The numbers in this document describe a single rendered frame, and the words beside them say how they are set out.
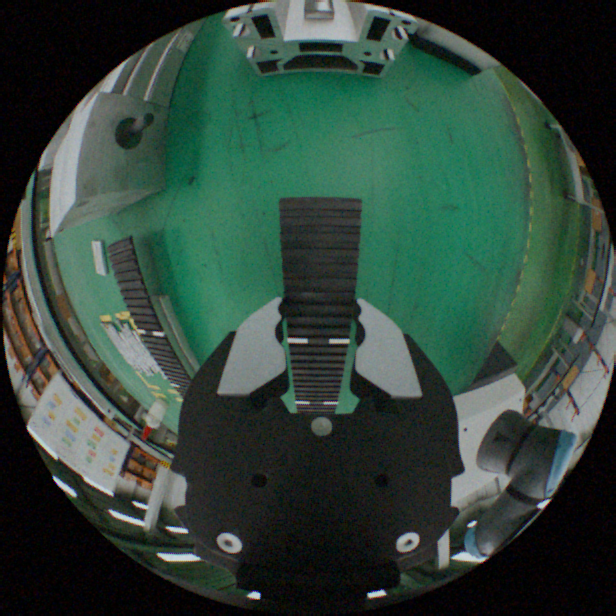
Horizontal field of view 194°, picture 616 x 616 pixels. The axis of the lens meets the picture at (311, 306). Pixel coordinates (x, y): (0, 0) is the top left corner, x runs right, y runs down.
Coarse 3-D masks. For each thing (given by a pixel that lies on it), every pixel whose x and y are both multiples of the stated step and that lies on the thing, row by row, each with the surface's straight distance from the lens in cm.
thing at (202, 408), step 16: (224, 352) 9; (208, 368) 8; (192, 384) 8; (208, 384) 8; (192, 400) 8; (208, 400) 7; (224, 400) 7; (240, 400) 7; (192, 416) 7; (208, 416) 7; (224, 416) 7; (192, 432) 7; (176, 448) 7; (192, 448) 7; (176, 464) 7
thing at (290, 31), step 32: (288, 0) 23; (320, 0) 22; (256, 32) 16; (288, 32) 17; (320, 32) 17; (352, 32) 18; (384, 32) 16; (256, 64) 18; (288, 64) 20; (320, 64) 19; (352, 64) 20; (384, 64) 18
